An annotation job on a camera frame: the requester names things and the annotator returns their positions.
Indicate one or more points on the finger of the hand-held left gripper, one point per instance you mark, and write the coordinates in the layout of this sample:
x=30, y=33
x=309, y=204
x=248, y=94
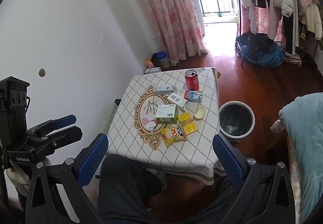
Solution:
x=64, y=120
x=65, y=135

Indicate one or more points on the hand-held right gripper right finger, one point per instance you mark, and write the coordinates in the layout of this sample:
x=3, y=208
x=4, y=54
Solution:
x=227, y=158

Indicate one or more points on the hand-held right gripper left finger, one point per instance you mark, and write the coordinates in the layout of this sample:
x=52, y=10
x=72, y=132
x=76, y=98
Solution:
x=92, y=161

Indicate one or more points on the round grey trash bin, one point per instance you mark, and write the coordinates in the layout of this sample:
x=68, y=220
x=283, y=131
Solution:
x=237, y=116

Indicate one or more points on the yellow snack packets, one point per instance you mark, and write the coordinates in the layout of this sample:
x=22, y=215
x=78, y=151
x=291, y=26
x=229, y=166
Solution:
x=178, y=133

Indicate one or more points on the green and white box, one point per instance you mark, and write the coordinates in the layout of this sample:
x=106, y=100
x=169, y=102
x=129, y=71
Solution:
x=166, y=113

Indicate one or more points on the white barcode box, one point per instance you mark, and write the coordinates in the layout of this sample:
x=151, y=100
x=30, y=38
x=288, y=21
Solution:
x=176, y=99

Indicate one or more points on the grey and white box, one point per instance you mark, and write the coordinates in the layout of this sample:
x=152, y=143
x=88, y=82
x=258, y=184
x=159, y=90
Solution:
x=162, y=90

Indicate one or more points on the person's dark trouser leg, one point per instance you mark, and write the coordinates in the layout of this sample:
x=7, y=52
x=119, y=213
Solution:
x=222, y=203
x=126, y=188

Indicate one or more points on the grey slipper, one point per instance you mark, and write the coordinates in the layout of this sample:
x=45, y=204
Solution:
x=161, y=180

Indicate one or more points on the crumpled white tissue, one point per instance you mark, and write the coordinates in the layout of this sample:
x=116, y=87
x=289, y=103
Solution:
x=151, y=123

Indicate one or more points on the blue and white milk carton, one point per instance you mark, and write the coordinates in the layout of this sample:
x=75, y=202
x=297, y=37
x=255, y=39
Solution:
x=194, y=96

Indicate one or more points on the light blue blanket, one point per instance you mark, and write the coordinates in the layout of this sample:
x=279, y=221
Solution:
x=302, y=150

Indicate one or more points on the red soda can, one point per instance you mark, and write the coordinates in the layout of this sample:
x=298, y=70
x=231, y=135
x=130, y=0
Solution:
x=192, y=81

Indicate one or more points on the white flat box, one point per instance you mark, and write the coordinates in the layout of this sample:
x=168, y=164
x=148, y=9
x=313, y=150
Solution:
x=152, y=70

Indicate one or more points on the pink bottle with yellow cap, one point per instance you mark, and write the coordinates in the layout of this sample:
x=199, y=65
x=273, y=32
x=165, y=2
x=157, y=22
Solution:
x=149, y=63

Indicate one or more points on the black box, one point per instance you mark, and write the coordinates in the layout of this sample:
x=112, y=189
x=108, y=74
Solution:
x=155, y=57

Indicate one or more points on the pile of blue dark clothes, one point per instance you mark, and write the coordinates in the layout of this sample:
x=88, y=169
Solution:
x=262, y=52

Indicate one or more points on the jar with blue lid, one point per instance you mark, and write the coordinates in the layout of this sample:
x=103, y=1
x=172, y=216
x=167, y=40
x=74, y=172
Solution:
x=164, y=59

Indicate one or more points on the striped cloth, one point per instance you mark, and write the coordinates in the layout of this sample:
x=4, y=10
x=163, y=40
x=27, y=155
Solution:
x=295, y=61

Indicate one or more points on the pink curtain behind clothes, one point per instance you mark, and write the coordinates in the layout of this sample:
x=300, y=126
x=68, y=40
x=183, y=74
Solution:
x=262, y=20

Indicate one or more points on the white cabinet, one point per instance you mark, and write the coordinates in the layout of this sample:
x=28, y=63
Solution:
x=198, y=15

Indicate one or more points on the black clothes rack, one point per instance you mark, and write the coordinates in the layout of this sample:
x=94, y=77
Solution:
x=239, y=12

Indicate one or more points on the pink floral curtain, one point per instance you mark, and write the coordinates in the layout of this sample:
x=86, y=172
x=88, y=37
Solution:
x=164, y=12

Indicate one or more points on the cream hanging jacket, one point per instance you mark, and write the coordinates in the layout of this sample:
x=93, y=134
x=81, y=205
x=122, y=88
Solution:
x=313, y=20

